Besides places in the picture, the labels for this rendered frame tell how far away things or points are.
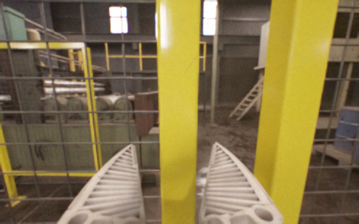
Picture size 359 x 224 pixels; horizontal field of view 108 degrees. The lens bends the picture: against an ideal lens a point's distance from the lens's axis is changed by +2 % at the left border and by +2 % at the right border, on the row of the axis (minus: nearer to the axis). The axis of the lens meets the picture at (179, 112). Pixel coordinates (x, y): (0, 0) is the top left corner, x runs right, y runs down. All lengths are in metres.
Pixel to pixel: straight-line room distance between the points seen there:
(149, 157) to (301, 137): 2.05
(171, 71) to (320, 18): 0.18
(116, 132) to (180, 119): 2.01
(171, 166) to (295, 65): 0.20
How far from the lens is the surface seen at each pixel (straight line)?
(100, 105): 2.20
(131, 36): 11.22
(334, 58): 8.98
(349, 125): 4.16
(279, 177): 0.25
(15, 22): 2.73
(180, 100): 0.16
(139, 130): 1.93
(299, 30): 0.23
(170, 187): 0.21
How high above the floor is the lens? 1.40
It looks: 10 degrees down
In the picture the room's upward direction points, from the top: straight up
